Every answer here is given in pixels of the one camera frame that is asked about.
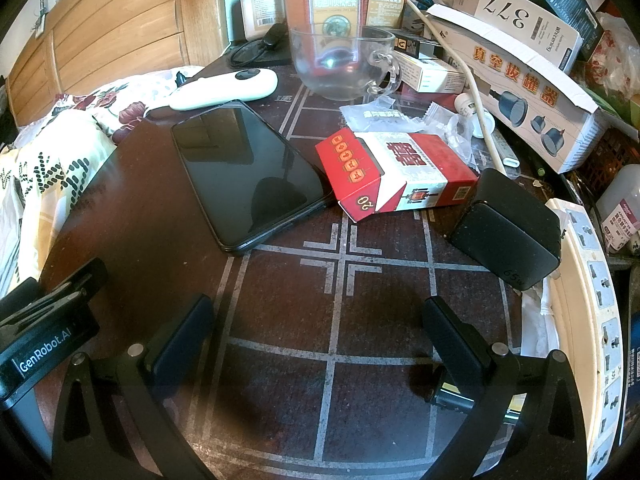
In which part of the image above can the black smartphone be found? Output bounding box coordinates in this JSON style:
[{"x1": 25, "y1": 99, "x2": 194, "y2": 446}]
[{"x1": 171, "y1": 100, "x2": 337, "y2": 256}]

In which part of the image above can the wooden headboard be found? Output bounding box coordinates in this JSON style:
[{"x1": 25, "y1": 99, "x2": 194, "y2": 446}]
[{"x1": 5, "y1": 0, "x2": 228, "y2": 128}]

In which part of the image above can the white round plug adapter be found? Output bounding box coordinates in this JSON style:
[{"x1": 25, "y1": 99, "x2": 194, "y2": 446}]
[{"x1": 452, "y1": 92, "x2": 496, "y2": 138}]

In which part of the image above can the black mesh basket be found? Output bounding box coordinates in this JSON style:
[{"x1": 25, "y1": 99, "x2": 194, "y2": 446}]
[{"x1": 570, "y1": 127, "x2": 640, "y2": 196}]

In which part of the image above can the small white box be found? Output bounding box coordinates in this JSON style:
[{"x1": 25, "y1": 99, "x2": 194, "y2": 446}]
[{"x1": 395, "y1": 55, "x2": 466, "y2": 93}]

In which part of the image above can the small black box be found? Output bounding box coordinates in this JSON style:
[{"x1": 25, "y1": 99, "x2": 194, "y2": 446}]
[{"x1": 392, "y1": 30, "x2": 443, "y2": 61}]

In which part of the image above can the white power strip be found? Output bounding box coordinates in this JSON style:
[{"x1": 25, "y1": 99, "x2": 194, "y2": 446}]
[{"x1": 542, "y1": 199, "x2": 626, "y2": 480}]

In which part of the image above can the white plastic jar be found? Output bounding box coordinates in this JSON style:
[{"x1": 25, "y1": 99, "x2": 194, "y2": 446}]
[{"x1": 239, "y1": 0, "x2": 287, "y2": 43}]

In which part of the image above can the white plastic bottle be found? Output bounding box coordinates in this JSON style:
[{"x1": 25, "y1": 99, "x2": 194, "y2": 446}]
[{"x1": 595, "y1": 162, "x2": 640, "y2": 253}]

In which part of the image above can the white grey carton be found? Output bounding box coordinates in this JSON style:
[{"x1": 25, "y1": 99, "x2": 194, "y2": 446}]
[{"x1": 452, "y1": 0, "x2": 583, "y2": 73}]

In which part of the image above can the black coiled cable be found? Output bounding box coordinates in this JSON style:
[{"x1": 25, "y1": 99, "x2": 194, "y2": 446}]
[{"x1": 229, "y1": 22, "x2": 291, "y2": 68}]

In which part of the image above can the thick white cable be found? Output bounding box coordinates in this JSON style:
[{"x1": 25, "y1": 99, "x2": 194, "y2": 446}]
[{"x1": 407, "y1": 0, "x2": 521, "y2": 168}]

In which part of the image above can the orange red medicine box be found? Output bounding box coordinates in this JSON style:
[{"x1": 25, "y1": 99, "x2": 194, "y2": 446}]
[{"x1": 362, "y1": 0, "x2": 410, "y2": 31}]

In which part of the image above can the red white cigarette pack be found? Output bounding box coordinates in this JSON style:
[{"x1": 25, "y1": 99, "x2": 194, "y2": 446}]
[{"x1": 315, "y1": 130, "x2": 480, "y2": 222}]

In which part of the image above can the yellow patterned blanket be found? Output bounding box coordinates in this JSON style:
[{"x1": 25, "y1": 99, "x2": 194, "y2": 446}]
[{"x1": 0, "y1": 110, "x2": 118, "y2": 301}]

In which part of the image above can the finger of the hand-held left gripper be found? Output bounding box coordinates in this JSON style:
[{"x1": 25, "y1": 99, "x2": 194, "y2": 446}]
[{"x1": 0, "y1": 258, "x2": 109, "y2": 333}]

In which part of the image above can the clear plastic wrapper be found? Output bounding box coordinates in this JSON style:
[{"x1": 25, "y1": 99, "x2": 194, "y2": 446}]
[{"x1": 340, "y1": 100, "x2": 481, "y2": 162}]

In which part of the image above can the black charger block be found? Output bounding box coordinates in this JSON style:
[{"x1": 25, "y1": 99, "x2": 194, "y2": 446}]
[{"x1": 450, "y1": 168, "x2": 562, "y2": 292}]

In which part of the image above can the long white printed box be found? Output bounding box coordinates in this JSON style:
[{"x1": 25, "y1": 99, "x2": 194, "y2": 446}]
[{"x1": 427, "y1": 4, "x2": 613, "y2": 173}]

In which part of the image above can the clear glass cup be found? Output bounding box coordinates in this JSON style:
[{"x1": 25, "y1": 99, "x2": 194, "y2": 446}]
[{"x1": 289, "y1": 25, "x2": 403, "y2": 101}]

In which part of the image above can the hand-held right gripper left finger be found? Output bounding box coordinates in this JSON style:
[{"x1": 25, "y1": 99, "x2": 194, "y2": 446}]
[{"x1": 51, "y1": 294, "x2": 217, "y2": 480}]

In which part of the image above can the floral pillow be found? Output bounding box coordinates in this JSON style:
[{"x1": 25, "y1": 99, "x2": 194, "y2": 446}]
[{"x1": 55, "y1": 65, "x2": 206, "y2": 147}]

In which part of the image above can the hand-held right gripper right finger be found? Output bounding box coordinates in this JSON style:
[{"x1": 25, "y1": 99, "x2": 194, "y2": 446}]
[{"x1": 421, "y1": 296, "x2": 588, "y2": 480}]

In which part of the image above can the white oval remote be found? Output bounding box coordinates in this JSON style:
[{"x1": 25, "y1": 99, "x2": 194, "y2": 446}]
[{"x1": 169, "y1": 68, "x2": 278, "y2": 111}]

